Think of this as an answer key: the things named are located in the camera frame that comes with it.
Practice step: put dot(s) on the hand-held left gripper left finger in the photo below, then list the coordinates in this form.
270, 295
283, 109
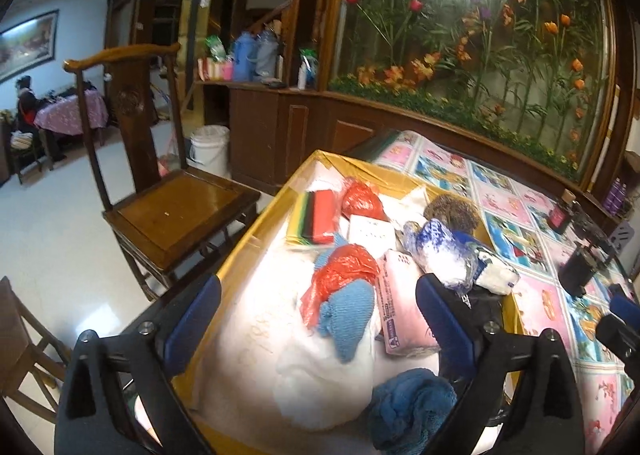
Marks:
192, 320

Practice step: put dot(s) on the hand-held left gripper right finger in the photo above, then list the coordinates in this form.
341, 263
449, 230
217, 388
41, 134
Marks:
445, 325

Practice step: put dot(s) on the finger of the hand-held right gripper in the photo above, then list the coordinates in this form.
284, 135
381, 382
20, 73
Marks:
617, 337
627, 309

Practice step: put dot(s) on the pink tissue pack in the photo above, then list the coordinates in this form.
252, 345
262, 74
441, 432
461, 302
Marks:
400, 300

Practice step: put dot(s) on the blue white plastic packet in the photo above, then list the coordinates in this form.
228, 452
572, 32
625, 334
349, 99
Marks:
440, 255

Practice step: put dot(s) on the yellow taped cardboard box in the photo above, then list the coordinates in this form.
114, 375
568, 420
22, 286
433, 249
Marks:
235, 255

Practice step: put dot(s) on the blue towel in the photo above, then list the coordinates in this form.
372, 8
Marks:
410, 410

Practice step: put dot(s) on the light blue knit cloth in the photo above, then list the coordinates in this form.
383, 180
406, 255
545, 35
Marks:
350, 320

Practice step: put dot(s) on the speckled knit bundle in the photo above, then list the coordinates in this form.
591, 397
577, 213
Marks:
452, 212

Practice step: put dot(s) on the white cloth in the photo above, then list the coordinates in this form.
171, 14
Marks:
320, 385

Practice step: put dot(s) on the striped sponge pack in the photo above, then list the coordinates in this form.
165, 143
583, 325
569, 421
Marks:
320, 215

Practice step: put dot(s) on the black round holder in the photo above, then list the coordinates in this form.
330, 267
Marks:
580, 265

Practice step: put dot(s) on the white packet with blue label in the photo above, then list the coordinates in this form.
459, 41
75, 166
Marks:
495, 275

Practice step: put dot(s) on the black clamp tool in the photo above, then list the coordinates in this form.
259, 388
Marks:
590, 220

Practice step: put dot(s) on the purple bottle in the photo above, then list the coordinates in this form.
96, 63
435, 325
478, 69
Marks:
621, 197
609, 195

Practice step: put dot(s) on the dark bottle with cork cap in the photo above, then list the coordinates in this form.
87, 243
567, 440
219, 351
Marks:
560, 215

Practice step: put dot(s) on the wooden chair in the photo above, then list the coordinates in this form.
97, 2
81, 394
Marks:
15, 345
175, 205

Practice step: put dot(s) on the white bucket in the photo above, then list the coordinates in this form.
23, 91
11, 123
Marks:
210, 150

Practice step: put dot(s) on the wooden cabinet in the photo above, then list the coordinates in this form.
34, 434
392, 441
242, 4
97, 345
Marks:
255, 135

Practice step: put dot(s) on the table with pink cloth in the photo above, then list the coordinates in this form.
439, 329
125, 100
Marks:
70, 112

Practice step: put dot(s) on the chair with striped cushion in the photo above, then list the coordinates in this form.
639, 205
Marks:
22, 145

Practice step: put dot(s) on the pink plastic cup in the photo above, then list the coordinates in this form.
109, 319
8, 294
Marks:
226, 70

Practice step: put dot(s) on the framed flower display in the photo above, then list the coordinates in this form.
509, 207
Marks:
475, 60

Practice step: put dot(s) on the blue thermos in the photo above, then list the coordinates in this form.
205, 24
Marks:
245, 57

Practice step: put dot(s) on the green white packet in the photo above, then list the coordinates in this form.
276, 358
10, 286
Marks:
215, 47

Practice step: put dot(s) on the white bottle green cap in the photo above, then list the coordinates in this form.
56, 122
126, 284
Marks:
307, 70

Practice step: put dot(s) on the framed wall painting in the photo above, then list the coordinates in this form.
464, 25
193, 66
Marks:
27, 45

